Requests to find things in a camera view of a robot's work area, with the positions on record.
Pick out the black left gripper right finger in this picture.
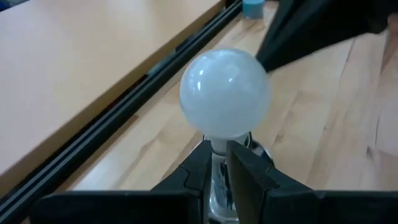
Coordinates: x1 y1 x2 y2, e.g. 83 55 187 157
226 139 398 224

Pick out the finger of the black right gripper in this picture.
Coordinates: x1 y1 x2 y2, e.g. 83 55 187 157
264 0 398 73
254 0 299 68

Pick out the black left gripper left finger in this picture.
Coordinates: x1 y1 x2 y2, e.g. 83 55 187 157
29 139 214 224

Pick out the white lightbulb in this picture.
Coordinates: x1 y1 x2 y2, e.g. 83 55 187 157
178 48 273 155

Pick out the chrome lamp socket clear base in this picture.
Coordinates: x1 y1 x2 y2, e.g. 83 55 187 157
203 133 276 224

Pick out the small blue cylinder cup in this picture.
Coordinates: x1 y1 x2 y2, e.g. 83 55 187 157
241 0 266 19

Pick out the beige desk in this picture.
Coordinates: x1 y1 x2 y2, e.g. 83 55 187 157
0 0 228 197

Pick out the black aluminium rig frame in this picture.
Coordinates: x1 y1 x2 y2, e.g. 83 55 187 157
0 0 245 224

